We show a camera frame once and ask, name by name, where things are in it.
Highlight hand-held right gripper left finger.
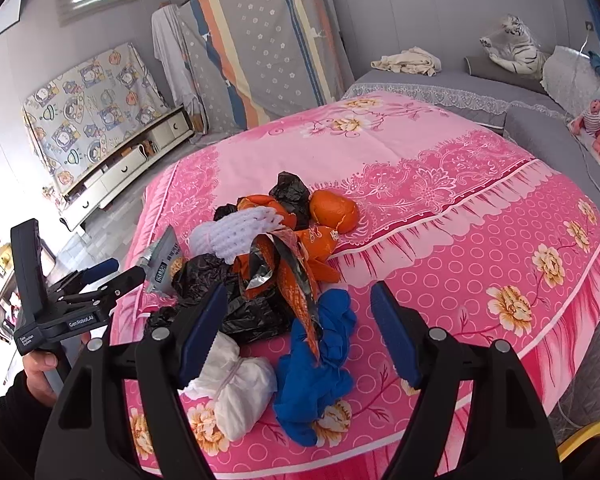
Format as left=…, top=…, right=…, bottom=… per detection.
left=39, top=282, right=229, bottom=480

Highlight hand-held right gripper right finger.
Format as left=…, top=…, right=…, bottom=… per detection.
left=370, top=282, right=563, bottom=480

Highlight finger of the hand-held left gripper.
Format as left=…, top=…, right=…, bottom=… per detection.
left=62, top=266, right=147, bottom=312
left=45, top=258, right=120, bottom=297

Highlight silver snack packet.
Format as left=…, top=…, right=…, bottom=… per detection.
left=137, top=225, right=187, bottom=297

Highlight large black plastic bag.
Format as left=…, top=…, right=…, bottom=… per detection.
left=145, top=252, right=297, bottom=347

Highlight white paper wad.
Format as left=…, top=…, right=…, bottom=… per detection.
left=180, top=330, right=279, bottom=442

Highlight blue rubber glove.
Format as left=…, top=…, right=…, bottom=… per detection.
left=272, top=287, right=359, bottom=449

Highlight orange foil wrapper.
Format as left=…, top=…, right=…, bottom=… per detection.
left=232, top=232, right=327, bottom=367

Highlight white foam fruit net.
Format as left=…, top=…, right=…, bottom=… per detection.
left=189, top=205, right=282, bottom=264

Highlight orange printed plastic wrapper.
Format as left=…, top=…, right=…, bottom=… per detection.
left=296, top=226, right=342, bottom=283

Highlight small black plastic bag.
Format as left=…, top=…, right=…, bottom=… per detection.
left=269, top=171, right=314, bottom=229

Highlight yellow bin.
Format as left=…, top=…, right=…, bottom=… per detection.
left=557, top=419, right=600, bottom=464

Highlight person's left forearm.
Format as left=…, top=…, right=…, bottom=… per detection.
left=0, top=374, right=56, bottom=480

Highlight person's left hand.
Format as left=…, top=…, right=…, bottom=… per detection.
left=21, top=349, right=62, bottom=407

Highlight cluttered white shelf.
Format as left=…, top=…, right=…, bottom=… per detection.
left=0, top=240, right=26, bottom=391

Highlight pink floral blanket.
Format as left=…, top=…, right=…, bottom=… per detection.
left=109, top=95, right=600, bottom=480

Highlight white low cabinet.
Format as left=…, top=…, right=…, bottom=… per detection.
left=60, top=105, right=196, bottom=232

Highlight cartoon printed cloth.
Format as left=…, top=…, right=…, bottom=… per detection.
left=22, top=42, right=172, bottom=197

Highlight white draped cloth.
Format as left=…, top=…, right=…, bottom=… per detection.
left=151, top=4, right=207, bottom=134

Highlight white flat pillow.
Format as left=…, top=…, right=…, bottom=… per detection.
left=567, top=110, right=600, bottom=172

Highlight cream crumpled cloth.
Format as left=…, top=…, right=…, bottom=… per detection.
left=371, top=46, right=442, bottom=77

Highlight grey pillow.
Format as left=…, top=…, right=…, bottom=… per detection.
left=464, top=55, right=547, bottom=94

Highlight striped patterned pillow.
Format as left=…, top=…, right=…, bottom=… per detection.
left=177, top=0, right=356, bottom=132

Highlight baby doll with blue hat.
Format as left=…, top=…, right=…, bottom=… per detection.
left=570, top=86, right=600, bottom=164

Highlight white lace pillow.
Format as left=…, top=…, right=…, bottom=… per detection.
left=542, top=46, right=600, bottom=122

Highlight white tiger plush toy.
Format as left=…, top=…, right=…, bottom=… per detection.
left=480, top=14, right=554, bottom=80

